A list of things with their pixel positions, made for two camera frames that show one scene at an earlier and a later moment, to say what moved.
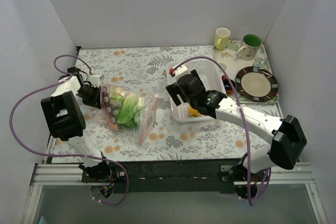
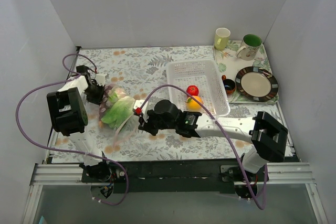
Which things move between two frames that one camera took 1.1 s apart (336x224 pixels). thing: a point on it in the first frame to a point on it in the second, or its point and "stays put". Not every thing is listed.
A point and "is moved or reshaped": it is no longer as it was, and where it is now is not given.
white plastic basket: (212, 76) stays put
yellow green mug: (221, 38) stays put
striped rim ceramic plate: (255, 84) stays put
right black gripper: (172, 93) to (145, 123)
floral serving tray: (232, 65) stays put
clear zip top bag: (123, 108) is moved or reshaped
